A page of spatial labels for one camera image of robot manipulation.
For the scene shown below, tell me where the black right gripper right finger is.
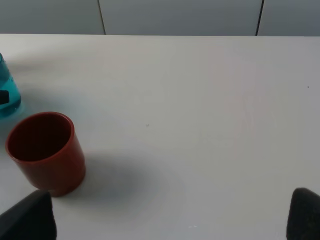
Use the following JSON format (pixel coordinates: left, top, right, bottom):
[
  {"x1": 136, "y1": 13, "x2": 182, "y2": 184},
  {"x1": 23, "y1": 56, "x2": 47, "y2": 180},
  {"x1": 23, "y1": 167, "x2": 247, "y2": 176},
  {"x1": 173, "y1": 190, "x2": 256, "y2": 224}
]
[{"x1": 286, "y1": 187, "x2": 320, "y2": 240}]

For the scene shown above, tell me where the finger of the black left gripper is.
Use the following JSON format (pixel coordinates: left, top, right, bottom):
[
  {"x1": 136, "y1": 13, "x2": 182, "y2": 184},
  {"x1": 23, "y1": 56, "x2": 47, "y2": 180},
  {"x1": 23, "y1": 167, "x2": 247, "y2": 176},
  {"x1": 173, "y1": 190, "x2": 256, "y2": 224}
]
[{"x1": 0, "y1": 90, "x2": 10, "y2": 104}]

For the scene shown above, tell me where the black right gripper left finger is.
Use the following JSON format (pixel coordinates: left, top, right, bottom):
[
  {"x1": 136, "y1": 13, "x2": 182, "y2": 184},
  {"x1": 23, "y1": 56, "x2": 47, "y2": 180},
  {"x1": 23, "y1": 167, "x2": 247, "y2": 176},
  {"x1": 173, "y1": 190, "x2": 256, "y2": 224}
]
[{"x1": 0, "y1": 190, "x2": 57, "y2": 240}]

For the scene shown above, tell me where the teal translucent plastic cup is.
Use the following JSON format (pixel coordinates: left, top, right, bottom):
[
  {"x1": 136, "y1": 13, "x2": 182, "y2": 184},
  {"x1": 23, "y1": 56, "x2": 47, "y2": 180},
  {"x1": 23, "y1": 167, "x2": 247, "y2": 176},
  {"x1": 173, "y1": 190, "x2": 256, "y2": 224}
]
[{"x1": 0, "y1": 54, "x2": 21, "y2": 119}]

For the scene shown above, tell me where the red plastic cup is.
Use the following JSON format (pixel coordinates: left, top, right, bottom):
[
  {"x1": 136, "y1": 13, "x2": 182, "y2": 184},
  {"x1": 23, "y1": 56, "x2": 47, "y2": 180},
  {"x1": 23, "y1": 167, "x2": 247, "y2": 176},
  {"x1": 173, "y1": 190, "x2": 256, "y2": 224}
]
[{"x1": 5, "y1": 111, "x2": 86, "y2": 197}]

